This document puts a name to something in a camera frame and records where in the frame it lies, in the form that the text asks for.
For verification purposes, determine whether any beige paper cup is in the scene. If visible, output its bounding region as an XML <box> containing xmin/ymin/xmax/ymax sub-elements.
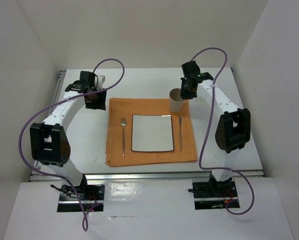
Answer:
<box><xmin>169</xmin><ymin>88</ymin><xmax>184</xmax><ymax>113</ymax></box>

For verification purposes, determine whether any silver knife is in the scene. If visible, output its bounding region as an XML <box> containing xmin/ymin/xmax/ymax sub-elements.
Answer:
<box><xmin>178</xmin><ymin>115</ymin><xmax>183</xmax><ymax>152</ymax></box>

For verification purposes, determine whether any silver spoon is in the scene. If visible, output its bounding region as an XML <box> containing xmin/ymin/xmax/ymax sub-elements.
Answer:
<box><xmin>120</xmin><ymin>117</ymin><xmax>127</xmax><ymax>157</ymax></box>

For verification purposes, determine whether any white square plate black rim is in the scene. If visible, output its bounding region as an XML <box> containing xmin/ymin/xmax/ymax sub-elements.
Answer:
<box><xmin>131</xmin><ymin>114</ymin><xmax>174</xmax><ymax>153</ymax></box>

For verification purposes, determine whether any orange cloth placemat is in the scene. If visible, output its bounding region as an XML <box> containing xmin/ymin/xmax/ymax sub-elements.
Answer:
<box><xmin>105</xmin><ymin>98</ymin><xmax>198</xmax><ymax>167</ymax></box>

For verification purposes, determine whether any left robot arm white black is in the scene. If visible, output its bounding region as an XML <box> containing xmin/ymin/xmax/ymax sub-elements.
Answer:
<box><xmin>29</xmin><ymin>71</ymin><xmax>107</xmax><ymax>200</ymax></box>

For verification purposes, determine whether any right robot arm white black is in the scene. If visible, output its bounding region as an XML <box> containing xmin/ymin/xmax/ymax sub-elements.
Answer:
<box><xmin>180</xmin><ymin>60</ymin><xmax>251</xmax><ymax>197</ymax></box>

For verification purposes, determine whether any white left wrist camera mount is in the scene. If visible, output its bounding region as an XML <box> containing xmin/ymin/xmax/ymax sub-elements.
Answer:
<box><xmin>94</xmin><ymin>75</ymin><xmax>106</xmax><ymax>91</ymax></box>

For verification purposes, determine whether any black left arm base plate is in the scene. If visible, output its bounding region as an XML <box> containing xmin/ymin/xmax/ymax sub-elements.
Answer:
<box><xmin>56</xmin><ymin>183</ymin><xmax>105</xmax><ymax>213</ymax></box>

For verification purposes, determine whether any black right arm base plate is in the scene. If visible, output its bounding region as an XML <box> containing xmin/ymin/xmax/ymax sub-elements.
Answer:
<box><xmin>187</xmin><ymin>181</ymin><xmax>240</xmax><ymax>210</ymax></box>

